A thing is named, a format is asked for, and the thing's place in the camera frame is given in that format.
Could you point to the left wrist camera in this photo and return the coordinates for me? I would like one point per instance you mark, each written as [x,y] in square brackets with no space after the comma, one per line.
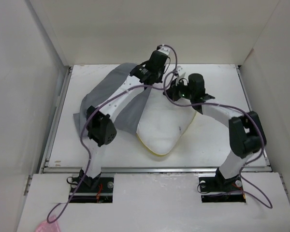
[164,49]

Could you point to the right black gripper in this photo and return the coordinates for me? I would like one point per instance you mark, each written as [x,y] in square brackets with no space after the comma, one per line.
[172,90]

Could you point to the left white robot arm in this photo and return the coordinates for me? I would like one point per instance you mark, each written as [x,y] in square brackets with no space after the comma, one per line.
[117,102]

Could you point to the grey pillowcase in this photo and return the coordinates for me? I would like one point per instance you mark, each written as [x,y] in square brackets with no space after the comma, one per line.
[128,119]

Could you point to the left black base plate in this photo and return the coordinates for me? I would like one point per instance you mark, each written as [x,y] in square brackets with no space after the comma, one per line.
[101,193]

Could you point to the white foam front board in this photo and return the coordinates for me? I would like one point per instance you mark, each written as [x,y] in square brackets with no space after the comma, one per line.
[159,203]

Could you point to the white pillow yellow edge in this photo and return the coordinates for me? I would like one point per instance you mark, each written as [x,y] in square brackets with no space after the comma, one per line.
[162,123]

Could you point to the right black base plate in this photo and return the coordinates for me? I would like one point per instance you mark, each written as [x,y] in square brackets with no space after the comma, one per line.
[214,191]

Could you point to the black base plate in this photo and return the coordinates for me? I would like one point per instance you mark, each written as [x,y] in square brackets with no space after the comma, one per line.
[101,193]
[214,191]

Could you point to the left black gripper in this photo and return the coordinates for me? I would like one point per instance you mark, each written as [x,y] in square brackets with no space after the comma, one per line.
[160,79]

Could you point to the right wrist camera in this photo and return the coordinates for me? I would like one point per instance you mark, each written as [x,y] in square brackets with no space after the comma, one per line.
[179,74]

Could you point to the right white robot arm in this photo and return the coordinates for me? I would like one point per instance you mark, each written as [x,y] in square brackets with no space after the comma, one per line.
[246,135]

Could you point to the aluminium front rail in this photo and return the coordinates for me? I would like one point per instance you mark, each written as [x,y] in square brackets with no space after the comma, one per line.
[48,170]

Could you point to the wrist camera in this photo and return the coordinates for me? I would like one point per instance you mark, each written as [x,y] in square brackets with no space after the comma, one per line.
[164,49]
[179,74]

